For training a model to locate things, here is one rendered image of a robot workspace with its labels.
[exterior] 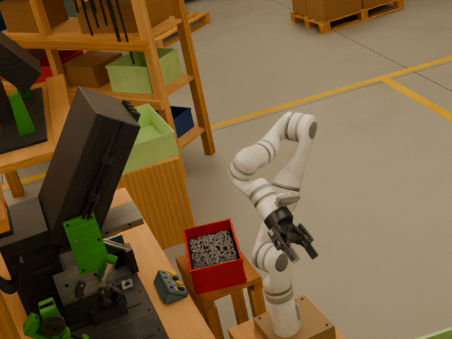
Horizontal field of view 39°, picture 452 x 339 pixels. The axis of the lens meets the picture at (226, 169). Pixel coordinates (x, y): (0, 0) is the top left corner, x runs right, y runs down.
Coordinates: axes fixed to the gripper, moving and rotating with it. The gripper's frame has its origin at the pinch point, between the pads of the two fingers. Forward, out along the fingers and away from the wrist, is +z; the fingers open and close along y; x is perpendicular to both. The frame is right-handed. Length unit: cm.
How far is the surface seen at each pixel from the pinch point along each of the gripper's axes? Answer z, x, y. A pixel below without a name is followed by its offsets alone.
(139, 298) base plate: -39, -84, -24
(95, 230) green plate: -62, -70, -7
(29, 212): -86, -89, 0
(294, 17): -408, -135, -558
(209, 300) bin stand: -27, -75, -48
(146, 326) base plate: -25, -79, -16
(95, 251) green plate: -57, -76, -8
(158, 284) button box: -40, -77, -30
